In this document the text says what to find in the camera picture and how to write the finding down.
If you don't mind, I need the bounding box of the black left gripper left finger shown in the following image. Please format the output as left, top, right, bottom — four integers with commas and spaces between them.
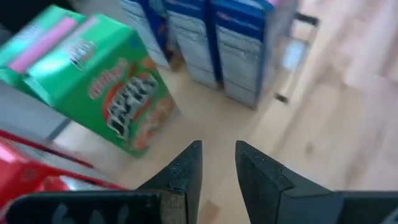
5, 139, 203, 224

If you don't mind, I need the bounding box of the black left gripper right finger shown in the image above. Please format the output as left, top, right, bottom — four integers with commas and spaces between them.
234, 139, 398, 224

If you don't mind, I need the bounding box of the green Apple Jacks cereal box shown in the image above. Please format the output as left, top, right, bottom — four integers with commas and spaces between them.
0, 4, 177, 158

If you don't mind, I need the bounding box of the blue Frosted Flakes cereal box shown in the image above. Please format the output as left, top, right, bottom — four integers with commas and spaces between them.
163, 0, 223, 90
119, 0, 175, 70
211, 0, 300, 110

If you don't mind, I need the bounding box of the red Froot Loops cereal box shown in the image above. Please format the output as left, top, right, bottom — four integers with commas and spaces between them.
0, 129, 127, 215

